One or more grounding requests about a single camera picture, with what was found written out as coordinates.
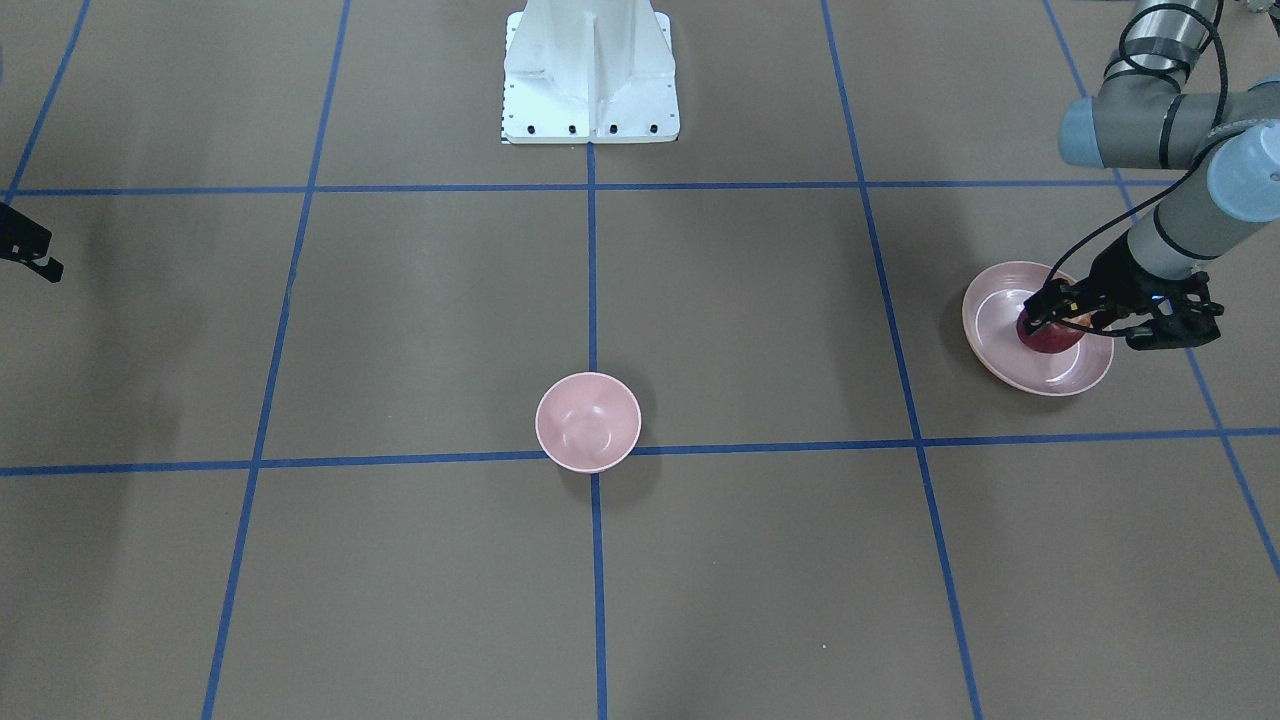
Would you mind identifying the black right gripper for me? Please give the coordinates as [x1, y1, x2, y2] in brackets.
[1, 205, 64, 283]

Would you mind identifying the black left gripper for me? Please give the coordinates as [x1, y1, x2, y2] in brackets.
[1021, 238, 1166, 337]

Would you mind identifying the red apple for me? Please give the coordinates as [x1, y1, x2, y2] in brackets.
[1015, 313, 1085, 355]

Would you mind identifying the pink bowl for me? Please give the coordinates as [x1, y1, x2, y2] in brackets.
[534, 372, 644, 475]

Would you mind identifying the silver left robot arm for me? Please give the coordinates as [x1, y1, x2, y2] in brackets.
[1018, 1, 1277, 350]

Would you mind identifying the pink plate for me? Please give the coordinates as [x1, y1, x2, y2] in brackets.
[961, 261, 1115, 397]

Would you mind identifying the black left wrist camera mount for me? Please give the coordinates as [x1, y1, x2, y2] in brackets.
[1124, 272, 1225, 351]

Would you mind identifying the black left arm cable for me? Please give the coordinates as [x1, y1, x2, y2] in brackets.
[1044, 0, 1231, 301]

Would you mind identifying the white camera mast base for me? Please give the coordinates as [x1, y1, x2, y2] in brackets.
[500, 1, 681, 145]

